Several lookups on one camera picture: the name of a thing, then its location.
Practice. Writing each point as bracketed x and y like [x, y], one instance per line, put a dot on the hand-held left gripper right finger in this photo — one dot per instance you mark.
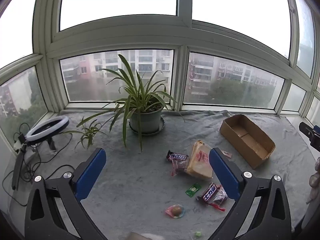
[225, 177]

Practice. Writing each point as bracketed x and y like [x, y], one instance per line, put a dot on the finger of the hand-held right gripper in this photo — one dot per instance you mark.
[316, 143]
[308, 129]

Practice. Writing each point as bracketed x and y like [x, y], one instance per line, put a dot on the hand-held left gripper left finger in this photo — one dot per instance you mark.
[91, 172]

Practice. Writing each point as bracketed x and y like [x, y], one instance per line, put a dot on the clear bread packet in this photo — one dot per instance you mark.
[197, 162]

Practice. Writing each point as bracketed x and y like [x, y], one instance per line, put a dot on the green candy packet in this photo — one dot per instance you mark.
[193, 189]

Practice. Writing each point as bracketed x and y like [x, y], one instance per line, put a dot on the brown cardboard box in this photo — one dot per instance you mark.
[260, 160]

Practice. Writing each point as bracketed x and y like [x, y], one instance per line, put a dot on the small green candy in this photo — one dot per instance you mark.
[198, 234]

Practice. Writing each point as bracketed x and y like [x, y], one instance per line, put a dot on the person's right hand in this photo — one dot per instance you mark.
[315, 185]

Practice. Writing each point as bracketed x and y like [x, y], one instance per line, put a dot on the brown chocolate bar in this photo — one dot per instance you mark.
[177, 156]
[208, 193]

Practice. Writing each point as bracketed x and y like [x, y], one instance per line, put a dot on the small pink sachet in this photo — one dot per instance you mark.
[226, 154]

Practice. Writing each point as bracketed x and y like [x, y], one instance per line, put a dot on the grey blanket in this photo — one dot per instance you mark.
[125, 180]

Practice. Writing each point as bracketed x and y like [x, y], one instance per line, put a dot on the black tripod stand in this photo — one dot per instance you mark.
[18, 165]

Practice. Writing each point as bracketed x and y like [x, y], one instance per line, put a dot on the green pot saucer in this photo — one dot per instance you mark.
[162, 127]

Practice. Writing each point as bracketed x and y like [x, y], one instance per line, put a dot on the pale blurred packet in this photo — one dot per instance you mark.
[145, 236]

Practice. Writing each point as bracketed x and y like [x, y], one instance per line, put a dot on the green spider plant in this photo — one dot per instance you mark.
[140, 97]

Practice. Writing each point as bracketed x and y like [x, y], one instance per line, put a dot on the white window frame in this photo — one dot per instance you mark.
[185, 32]

